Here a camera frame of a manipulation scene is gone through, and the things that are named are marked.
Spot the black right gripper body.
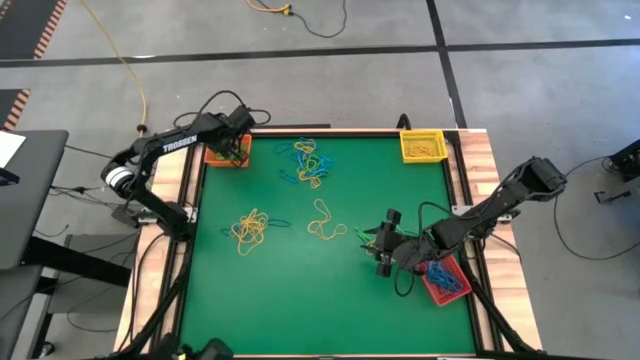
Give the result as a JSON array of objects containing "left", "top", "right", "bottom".
[{"left": 387, "top": 224, "right": 444, "bottom": 274}]

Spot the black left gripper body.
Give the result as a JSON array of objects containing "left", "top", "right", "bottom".
[{"left": 207, "top": 105, "right": 256, "bottom": 156}]

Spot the thin blue rubber band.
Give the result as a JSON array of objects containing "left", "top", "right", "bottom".
[{"left": 434, "top": 262, "right": 459, "bottom": 281}]

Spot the orange plastic basket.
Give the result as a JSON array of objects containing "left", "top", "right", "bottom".
[{"left": 203, "top": 133, "right": 253, "bottom": 169}]

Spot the light wooden table board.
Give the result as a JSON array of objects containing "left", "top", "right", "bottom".
[
  {"left": 457, "top": 128, "right": 544, "bottom": 351},
  {"left": 113, "top": 128, "right": 201, "bottom": 354}
]

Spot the yellow plastic basket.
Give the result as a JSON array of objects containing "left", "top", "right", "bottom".
[{"left": 399, "top": 129, "right": 449, "bottom": 165}]

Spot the red plastic basket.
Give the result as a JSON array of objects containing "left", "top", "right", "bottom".
[{"left": 418, "top": 253, "right": 474, "bottom": 307}]

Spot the green table mat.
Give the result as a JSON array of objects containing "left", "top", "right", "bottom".
[{"left": 177, "top": 137, "right": 476, "bottom": 357}]

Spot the black desk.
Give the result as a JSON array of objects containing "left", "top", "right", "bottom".
[{"left": 0, "top": 129, "right": 70, "bottom": 271}]

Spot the white paper stack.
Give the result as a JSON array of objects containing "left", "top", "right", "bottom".
[{"left": 0, "top": 130, "right": 27, "bottom": 169}]

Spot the black striped floor mat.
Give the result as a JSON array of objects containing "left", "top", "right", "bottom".
[
  {"left": 0, "top": 88, "right": 32, "bottom": 132},
  {"left": 0, "top": 0, "right": 69, "bottom": 60}
]

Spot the black floor equipment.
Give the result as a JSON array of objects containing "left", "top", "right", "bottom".
[{"left": 602, "top": 138, "right": 640, "bottom": 184}]

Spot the grey desk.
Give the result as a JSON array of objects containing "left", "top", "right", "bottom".
[{"left": 0, "top": 263, "right": 45, "bottom": 360}]

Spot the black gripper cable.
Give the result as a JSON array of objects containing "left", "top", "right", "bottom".
[{"left": 417, "top": 200, "right": 456, "bottom": 236}]

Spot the black cable loop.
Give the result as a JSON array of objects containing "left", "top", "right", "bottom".
[{"left": 172, "top": 110, "right": 209, "bottom": 130}]

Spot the black aluminium table frame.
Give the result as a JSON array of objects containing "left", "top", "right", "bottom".
[{"left": 112, "top": 124, "right": 546, "bottom": 360}]

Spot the yellow hanging power cable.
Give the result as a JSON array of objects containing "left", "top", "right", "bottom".
[{"left": 79, "top": 0, "right": 150, "bottom": 135}]

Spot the yellow extension cord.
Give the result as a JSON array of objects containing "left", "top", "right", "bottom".
[{"left": 245, "top": 0, "right": 294, "bottom": 15}]

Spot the black floor cable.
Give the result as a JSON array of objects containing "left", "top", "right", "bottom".
[
  {"left": 552, "top": 155, "right": 640, "bottom": 262},
  {"left": 287, "top": 0, "right": 349, "bottom": 39}
]

